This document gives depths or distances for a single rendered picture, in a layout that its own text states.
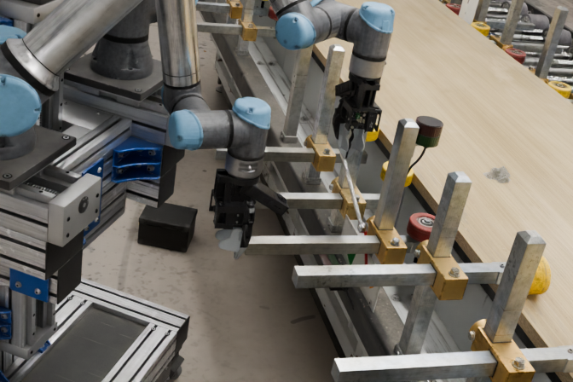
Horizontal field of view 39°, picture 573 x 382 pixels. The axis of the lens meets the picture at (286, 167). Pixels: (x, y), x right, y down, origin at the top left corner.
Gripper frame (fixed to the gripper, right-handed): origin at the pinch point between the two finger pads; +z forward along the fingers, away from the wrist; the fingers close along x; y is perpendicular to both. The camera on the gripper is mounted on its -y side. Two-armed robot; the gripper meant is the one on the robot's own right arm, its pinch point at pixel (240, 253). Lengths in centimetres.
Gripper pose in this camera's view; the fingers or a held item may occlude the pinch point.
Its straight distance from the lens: 175.6
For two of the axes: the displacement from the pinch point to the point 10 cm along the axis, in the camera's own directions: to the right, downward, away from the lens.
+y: -9.6, -0.2, -2.9
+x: 2.5, 4.8, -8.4
